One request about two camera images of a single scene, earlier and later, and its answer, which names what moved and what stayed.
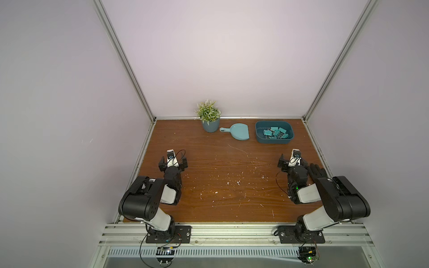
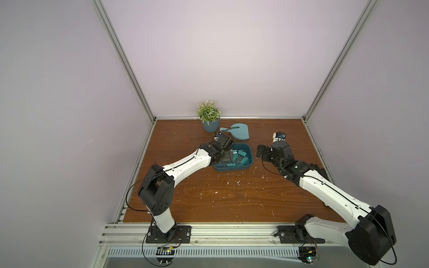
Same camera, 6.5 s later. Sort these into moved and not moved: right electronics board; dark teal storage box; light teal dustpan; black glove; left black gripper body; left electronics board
Moved: dark teal storage box; left black gripper body
Not moved: right electronics board; left electronics board; light teal dustpan; black glove
